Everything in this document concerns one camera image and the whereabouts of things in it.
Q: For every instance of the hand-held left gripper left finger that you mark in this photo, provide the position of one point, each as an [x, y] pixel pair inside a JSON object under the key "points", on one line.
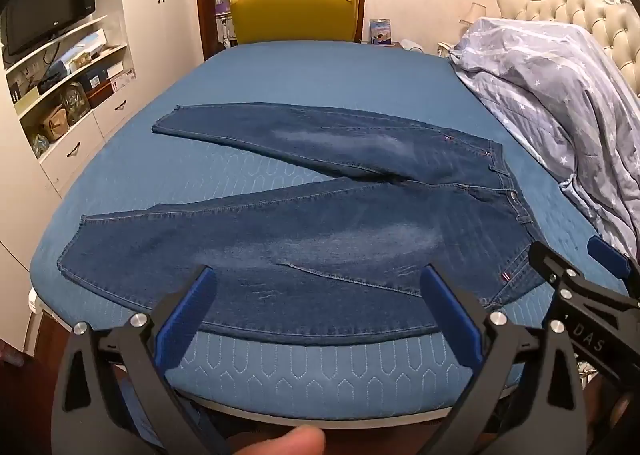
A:
{"points": [[186, 315]]}

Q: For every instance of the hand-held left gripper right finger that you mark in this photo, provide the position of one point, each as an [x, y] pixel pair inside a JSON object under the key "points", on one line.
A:
{"points": [[447, 307]]}

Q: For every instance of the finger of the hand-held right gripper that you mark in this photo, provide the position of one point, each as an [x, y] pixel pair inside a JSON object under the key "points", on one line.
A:
{"points": [[580, 295], [607, 256]]}

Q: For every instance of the blue denim pants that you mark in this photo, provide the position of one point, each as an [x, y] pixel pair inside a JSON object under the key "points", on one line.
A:
{"points": [[300, 245]]}

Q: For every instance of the person's left hand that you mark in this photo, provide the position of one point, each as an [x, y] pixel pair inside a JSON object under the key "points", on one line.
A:
{"points": [[290, 442]]}

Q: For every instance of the grey star-print duvet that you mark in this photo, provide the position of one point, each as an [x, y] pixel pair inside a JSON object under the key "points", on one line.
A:
{"points": [[550, 85]]}

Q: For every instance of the tan handbag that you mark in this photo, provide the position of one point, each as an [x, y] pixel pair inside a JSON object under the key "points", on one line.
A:
{"points": [[54, 122]]}

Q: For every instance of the green transparent bag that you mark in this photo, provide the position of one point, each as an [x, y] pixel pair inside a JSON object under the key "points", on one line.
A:
{"points": [[75, 104]]}

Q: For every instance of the cream tufted headboard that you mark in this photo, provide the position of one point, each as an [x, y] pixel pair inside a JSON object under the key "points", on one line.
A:
{"points": [[600, 15]]}

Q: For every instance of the small white labelled box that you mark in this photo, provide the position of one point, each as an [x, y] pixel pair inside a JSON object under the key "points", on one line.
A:
{"points": [[123, 80]]}

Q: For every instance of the dark blue shoe box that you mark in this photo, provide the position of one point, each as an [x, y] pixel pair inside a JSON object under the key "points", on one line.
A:
{"points": [[100, 76]]}

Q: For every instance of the bed with blue quilted cover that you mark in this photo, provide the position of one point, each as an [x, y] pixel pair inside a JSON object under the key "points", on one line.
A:
{"points": [[300, 70]]}

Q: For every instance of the dark bag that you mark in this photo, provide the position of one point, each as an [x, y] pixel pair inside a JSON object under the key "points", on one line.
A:
{"points": [[54, 75]]}

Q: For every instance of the cream bedside lamp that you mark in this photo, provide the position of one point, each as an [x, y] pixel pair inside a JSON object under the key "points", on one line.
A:
{"points": [[472, 14]]}

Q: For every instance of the small printed box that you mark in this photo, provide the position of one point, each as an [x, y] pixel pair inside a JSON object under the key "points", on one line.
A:
{"points": [[381, 32]]}

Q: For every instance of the blue and white box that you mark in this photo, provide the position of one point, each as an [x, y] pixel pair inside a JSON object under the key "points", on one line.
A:
{"points": [[82, 49]]}

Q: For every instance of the yellow armchair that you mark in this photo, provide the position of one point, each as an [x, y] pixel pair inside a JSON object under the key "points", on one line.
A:
{"points": [[295, 10]]}

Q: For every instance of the black flat television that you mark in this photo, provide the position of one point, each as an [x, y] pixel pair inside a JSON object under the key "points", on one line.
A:
{"points": [[47, 5]]}

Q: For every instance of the white wall cabinet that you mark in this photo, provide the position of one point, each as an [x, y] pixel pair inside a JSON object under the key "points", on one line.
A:
{"points": [[145, 35]]}

